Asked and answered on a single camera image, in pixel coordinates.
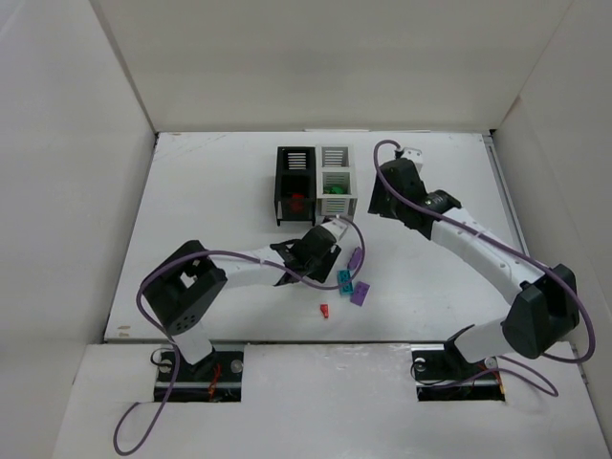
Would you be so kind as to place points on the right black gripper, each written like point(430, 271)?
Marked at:
point(385, 192)

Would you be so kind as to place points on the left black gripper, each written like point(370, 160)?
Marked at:
point(323, 263)

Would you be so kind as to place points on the teal lego plate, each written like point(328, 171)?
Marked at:
point(344, 279)

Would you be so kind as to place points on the purple lego rounded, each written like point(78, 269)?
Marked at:
point(355, 259)

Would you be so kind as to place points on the red lego piece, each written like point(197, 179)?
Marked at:
point(296, 205)

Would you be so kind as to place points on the purple lego brick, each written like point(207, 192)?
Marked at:
point(360, 292)

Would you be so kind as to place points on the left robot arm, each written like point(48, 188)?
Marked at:
point(181, 290)

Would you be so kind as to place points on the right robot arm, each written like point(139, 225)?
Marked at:
point(542, 310)

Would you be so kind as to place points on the white slotted container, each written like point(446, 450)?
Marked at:
point(336, 180)

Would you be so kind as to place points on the black slotted container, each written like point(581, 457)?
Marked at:
point(295, 172)

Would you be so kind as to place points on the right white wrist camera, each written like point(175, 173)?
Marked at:
point(413, 154)

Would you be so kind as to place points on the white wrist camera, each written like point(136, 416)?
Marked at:
point(337, 227)
point(413, 154)

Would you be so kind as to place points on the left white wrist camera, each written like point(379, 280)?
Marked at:
point(337, 227)

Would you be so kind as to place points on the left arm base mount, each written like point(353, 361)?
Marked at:
point(216, 381)

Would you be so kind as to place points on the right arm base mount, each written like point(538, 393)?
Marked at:
point(439, 377)

